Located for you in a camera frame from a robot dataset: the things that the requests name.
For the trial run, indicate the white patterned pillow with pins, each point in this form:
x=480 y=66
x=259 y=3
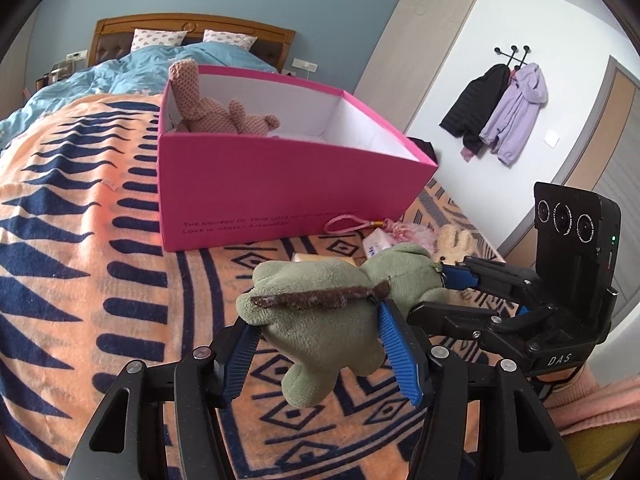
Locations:
x=157 y=39
x=227 y=39

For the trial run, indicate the black wall coat hooks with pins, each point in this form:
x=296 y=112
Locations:
x=512 y=54

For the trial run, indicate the person's right forearm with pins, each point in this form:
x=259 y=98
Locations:
x=600 y=400

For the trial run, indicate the pink cardboard box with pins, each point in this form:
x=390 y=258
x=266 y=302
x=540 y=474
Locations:
x=280 y=185

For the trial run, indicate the white light switch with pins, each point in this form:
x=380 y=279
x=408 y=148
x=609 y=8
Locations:
x=552 y=138

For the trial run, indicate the beige wardrobe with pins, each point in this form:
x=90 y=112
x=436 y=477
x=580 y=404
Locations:
x=425 y=35

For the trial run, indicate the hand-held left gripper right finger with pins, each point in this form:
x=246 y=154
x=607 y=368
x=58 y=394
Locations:
x=400 y=355

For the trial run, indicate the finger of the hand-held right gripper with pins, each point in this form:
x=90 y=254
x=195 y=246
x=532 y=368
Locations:
x=450 y=320
x=457 y=276

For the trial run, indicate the beige bunny plush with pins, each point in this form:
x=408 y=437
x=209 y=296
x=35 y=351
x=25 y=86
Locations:
x=452 y=245

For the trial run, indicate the brown plush bear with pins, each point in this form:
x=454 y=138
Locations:
x=210 y=110

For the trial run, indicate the light blue duvet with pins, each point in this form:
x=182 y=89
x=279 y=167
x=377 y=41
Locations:
x=125 y=70

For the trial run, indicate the white tissue packet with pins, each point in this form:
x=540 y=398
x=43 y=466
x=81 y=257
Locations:
x=377 y=246

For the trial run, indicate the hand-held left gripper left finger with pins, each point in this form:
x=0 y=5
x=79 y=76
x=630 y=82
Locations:
x=240 y=360

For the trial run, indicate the black jacket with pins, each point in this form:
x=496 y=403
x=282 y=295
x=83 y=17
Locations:
x=475 y=105

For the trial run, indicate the orange navy patterned blanket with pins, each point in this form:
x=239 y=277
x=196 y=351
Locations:
x=75 y=285

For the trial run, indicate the wooden bed headboard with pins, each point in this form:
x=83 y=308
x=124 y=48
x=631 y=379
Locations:
x=240 y=24

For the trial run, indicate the pink fluffy toy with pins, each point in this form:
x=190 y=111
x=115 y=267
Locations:
x=415 y=234

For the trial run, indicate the black bag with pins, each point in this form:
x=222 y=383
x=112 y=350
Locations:
x=425 y=149

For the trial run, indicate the grey framed wooden door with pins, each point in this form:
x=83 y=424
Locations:
x=615 y=160

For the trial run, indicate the white wall outlet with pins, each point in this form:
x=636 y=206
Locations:
x=76 y=55
x=305 y=64

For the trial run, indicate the lilac hoodie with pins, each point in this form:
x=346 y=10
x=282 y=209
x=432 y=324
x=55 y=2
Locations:
x=515 y=110

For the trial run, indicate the person's yellow clothing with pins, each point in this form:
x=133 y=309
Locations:
x=605 y=455

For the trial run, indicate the green plush toy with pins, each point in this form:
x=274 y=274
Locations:
x=325 y=325

